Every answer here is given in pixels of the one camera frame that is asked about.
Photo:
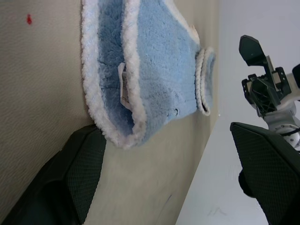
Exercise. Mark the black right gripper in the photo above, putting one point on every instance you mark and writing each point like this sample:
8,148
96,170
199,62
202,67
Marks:
246,85

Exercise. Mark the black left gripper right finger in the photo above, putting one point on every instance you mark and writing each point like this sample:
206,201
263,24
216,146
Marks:
272,164

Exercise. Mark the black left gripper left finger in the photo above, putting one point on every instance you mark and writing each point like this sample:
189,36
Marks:
58,178

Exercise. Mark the light blue towel white trim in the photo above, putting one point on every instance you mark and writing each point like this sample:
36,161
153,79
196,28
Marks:
154,70

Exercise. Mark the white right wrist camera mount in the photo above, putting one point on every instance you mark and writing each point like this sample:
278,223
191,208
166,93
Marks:
290,98

